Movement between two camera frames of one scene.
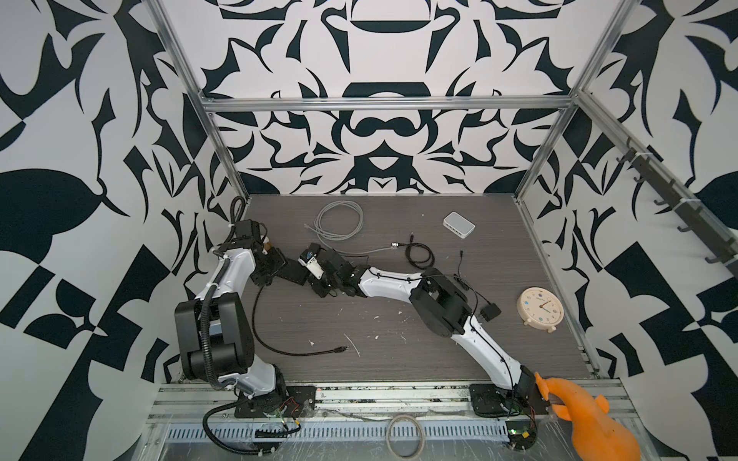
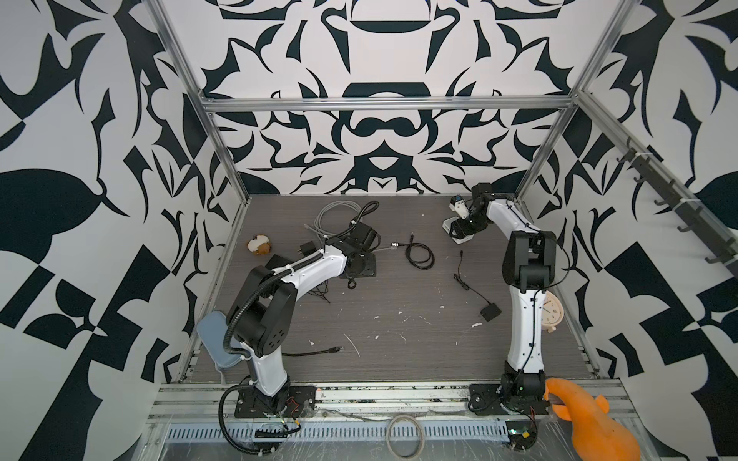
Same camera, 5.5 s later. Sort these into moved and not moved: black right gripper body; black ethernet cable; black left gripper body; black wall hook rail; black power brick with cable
Moved: black left gripper body; black right gripper body
Not moved: black power brick with cable; black wall hook rail; black ethernet cable
